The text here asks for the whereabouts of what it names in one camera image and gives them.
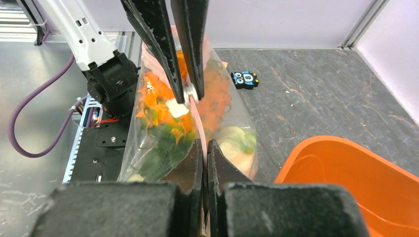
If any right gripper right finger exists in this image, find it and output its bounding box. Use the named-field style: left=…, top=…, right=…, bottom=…
left=207, top=140, right=369, bottom=237

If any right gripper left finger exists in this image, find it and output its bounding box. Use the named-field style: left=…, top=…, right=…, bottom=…
left=30, top=140, right=203, bottom=237

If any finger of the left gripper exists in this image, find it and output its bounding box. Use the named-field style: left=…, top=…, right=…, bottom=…
left=121, top=0, right=185, bottom=104
left=170, top=0, right=209, bottom=100

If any white toy cabbage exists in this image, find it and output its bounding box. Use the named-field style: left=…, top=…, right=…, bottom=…
left=214, top=126, right=258, bottom=180

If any clear dotted zip top bag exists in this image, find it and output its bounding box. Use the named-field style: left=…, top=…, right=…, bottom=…
left=118, top=39, right=259, bottom=182

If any orange toy pineapple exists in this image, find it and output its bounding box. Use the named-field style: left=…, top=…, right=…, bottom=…
left=119, top=51, right=231, bottom=182

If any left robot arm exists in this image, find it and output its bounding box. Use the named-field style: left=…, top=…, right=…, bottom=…
left=40, top=0, right=209, bottom=117

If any blue owl sticker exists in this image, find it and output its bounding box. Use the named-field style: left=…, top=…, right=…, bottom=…
left=230, top=71, right=259, bottom=89

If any orange plastic basket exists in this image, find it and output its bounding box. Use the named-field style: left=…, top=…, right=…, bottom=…
left=275, top=135, right=419, bottom=237

